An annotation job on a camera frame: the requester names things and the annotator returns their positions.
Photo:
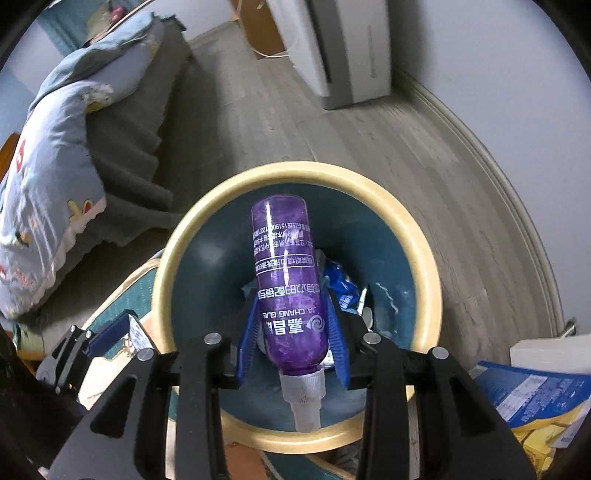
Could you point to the wooden side cabinet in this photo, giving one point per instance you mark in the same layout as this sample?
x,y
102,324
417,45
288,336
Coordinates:
x,y
256,21

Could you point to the blue white cardboard box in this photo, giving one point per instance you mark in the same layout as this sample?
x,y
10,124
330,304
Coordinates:
x,y
544,410

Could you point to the teal yellow-rimmed trash bin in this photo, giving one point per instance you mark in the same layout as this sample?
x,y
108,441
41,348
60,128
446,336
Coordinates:
x,y
206,274

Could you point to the teal and peach rug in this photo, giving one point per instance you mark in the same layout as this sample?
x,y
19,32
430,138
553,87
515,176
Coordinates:
x,y
129,307

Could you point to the white air purifier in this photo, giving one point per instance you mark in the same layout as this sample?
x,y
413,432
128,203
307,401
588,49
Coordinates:
x,y
341,49

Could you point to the purple spray bottle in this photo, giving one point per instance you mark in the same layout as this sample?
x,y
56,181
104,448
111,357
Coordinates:
x,y
291,307

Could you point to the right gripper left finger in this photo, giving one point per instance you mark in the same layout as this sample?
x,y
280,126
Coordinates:
x,y
123,436

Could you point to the blue cartoon duvet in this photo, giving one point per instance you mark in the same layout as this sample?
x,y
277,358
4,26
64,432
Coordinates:
x,y
52,189

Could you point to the teal curtain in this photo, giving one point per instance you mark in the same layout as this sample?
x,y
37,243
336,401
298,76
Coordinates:
x,y
70,24

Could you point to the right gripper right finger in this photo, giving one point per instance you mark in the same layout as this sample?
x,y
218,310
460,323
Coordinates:
x,y
461,434

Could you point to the blue silver snack wrapper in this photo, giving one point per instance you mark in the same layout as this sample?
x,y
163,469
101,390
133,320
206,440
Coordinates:
x,y
350,297

